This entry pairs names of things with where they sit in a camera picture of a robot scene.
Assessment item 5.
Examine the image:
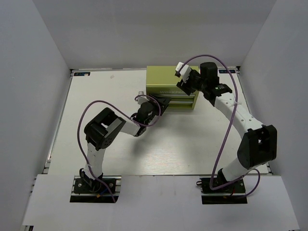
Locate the left blue label sticker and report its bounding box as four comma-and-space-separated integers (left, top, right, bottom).
74, 72, 90, 77

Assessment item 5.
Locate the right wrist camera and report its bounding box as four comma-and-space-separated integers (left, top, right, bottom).
175, 62, 192, 83

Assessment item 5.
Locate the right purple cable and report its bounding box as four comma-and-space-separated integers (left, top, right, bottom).
181, 54, 261, 198

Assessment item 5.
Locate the right blue label sticker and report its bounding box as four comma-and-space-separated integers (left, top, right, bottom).
219, 69, 236, 74

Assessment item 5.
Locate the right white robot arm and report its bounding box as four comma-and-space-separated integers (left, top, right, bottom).
175, 62, 277, 192

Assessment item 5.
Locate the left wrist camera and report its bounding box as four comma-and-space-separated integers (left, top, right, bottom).
134, 91, 148, 105

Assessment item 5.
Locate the green metal drawer cabinet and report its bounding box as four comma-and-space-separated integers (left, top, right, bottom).
146, 66, 199, 109

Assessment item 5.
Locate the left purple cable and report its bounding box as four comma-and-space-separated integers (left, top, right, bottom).
77, 94, 162, 203

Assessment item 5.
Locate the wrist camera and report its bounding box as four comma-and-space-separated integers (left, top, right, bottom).
175, 62, 192, 83
134, 91, 148, 105

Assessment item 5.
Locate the purple cable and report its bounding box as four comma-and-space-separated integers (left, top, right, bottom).
181, 54, 261, 198
77, 94, 162, 203

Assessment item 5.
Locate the blue label sticker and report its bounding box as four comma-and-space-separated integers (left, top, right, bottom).
74, 72, 90, 77
219, 69, 236, 74

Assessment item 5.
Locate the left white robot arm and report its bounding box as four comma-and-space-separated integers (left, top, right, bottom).
81, 95, 171, 192

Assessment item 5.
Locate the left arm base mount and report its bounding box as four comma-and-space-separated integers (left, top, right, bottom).
70, 176, 122, 204

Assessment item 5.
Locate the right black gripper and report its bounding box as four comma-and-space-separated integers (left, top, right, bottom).
177, 69, 207, 96

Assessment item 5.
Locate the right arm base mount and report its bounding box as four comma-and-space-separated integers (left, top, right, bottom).
196, 178, 247, 205

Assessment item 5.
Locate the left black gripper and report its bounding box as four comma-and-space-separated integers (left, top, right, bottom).
145, 94, 172, 126

